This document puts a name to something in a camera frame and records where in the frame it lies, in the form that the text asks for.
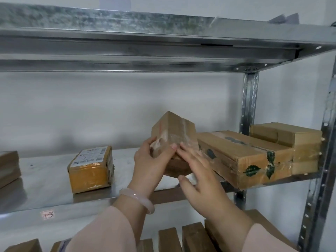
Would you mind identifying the person's right hand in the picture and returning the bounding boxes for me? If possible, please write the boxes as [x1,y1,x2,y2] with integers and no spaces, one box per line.
[176,143,254,234]

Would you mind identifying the person's left hand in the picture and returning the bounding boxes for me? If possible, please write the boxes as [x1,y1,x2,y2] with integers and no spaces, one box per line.
[128,137,177,198]

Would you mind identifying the small taped cardboard box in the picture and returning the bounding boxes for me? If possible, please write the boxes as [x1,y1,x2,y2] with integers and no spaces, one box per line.
[151,111,199,179]

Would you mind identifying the person's right forearm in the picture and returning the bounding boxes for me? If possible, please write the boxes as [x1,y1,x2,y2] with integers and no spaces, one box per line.
[227,220,298,252]

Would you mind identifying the person's left forearm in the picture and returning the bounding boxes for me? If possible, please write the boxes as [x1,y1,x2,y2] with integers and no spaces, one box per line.
[69,195,153,252]

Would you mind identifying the row of brown cardboard boxes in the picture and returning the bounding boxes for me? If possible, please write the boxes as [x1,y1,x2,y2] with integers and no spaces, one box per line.
[5,209,298,252]

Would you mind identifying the long cardboard box leaf print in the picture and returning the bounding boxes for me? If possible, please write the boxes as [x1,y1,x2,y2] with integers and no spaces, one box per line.
[197,131,294,189]

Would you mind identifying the yellow taped parcel white label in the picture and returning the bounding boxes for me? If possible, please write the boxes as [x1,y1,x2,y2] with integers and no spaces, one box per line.
[67,146,115,194]

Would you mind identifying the perforated metal shelf upright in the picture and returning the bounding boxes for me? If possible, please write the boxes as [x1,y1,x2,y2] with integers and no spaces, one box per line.
[234,72,259,210]
[297,47,336,252]

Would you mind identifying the galvanized metal shelf board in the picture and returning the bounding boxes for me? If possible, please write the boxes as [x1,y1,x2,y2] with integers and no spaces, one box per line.
[0,147,323,221]
[0,2,336,74]

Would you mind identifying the plain taped cardboard box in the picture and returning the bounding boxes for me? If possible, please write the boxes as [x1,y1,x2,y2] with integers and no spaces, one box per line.
[249,123,323,176]

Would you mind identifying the white handwritten label sticker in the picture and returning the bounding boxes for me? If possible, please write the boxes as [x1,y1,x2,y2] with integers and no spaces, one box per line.
[40,210,56,221]

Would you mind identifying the brown cardboard box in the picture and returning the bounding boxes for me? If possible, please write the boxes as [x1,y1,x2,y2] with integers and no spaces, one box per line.
[0,151,22,189]

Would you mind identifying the grey paper packets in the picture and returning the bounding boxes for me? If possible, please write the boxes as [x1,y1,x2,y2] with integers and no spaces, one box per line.
[268,12,300,24]

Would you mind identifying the white jade bracelet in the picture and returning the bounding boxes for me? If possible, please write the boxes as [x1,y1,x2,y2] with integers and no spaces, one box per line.
[119,188,155,215]

